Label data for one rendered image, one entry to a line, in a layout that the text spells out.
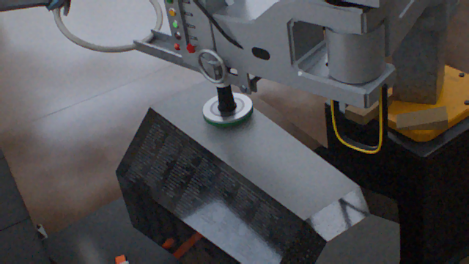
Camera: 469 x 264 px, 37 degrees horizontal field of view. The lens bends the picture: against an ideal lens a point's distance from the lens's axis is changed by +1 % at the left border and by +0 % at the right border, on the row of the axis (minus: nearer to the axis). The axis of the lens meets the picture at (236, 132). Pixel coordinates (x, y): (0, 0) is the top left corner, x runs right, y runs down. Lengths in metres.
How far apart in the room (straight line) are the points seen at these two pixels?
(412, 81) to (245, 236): 1.01
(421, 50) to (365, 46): 0.73
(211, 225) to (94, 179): 1.66
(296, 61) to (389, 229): 0.73
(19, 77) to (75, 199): 1.71
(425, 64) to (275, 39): 0.81
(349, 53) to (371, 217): 0.63
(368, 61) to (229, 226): 0.84
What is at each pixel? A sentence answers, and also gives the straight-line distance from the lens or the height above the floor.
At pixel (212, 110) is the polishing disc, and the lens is 2.95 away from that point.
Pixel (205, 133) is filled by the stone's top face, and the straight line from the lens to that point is 2.92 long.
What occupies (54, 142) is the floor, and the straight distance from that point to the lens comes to 4.71.
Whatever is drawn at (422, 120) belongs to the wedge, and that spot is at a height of 0.81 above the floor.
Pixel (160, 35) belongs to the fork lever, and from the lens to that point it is 3.13.
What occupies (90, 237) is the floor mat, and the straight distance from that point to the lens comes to 3.87.
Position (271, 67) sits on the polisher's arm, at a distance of 2.50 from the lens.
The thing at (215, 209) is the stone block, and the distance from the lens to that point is 2.73.
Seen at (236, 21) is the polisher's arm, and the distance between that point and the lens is 2.52.
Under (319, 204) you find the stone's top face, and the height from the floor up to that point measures 0.85.
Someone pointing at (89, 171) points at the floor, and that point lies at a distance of 4.35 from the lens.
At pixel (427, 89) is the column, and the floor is 0.85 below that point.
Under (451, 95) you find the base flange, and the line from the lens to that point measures 3.15.
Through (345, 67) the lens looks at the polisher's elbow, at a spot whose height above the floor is 1.34.
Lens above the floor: 2.53
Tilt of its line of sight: 35 degrees down
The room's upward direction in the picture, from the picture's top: 10 degrees counter-clockwise
